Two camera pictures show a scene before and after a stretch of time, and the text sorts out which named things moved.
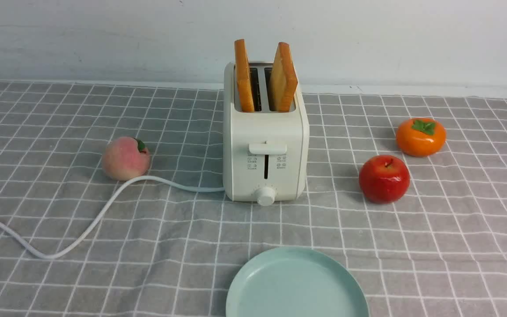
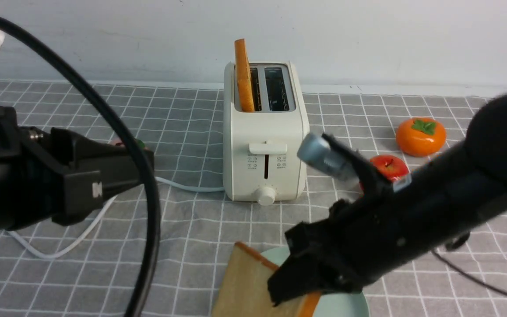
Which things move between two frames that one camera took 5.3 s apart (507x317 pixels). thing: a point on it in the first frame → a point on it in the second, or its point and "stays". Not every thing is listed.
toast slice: (283, 82) → (243, 289)
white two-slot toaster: (266, 134) stays
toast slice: (244, 76) stays
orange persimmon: (420, 137) stays
